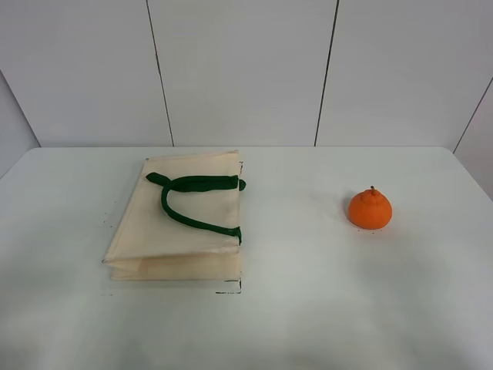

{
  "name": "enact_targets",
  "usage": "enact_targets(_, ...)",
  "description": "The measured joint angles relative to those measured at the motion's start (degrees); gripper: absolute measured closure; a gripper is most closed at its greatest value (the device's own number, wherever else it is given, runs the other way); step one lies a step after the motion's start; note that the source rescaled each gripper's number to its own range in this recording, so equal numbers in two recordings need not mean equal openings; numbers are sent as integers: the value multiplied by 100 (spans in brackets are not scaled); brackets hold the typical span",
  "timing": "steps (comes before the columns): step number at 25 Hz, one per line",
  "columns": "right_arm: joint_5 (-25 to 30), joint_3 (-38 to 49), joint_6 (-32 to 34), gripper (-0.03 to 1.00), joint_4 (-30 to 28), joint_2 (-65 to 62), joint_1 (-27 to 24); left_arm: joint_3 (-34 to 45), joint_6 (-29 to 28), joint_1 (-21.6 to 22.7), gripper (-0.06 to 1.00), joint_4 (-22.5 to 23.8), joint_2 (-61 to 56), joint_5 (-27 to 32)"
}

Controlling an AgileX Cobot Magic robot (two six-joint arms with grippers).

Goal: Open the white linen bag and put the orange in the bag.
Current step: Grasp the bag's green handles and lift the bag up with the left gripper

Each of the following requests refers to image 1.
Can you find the cream linen bag green handles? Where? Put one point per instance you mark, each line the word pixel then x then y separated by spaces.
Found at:
pixel 182 222

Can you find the orange with stem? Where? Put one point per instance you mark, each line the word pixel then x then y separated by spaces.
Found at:
pixel 370 210

